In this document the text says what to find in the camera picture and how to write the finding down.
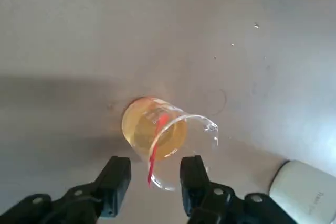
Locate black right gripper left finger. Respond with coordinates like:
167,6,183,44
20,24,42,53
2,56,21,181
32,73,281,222
0,155,132,224

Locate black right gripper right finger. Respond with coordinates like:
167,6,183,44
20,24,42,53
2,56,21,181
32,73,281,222
180,155,298,224

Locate red stirring stick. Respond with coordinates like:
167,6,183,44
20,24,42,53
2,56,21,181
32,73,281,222
146,113,170,189

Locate clear glass measuring cup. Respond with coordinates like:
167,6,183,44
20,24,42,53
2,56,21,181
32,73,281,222
121,95,220,192

